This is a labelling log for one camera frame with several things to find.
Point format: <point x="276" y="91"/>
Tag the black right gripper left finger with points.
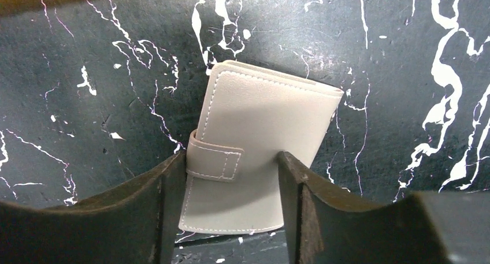
<point x="135" y="222"/>

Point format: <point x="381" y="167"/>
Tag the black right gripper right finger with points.
<point x="325" y="223"/>

